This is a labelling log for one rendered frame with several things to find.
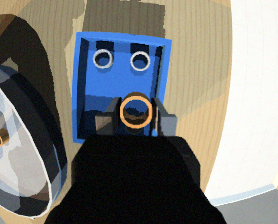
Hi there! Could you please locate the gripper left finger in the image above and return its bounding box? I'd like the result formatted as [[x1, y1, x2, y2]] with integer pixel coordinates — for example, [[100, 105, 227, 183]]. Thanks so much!
[[95, 97, 122, 135]]

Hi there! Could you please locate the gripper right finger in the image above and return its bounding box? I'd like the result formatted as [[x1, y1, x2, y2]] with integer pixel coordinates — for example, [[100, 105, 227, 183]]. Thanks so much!
[[151, 98, 178, 136]]

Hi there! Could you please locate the blue open-top crate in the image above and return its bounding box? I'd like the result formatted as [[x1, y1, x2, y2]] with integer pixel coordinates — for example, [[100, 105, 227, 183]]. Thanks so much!
[[72, 32, 172, 144]]

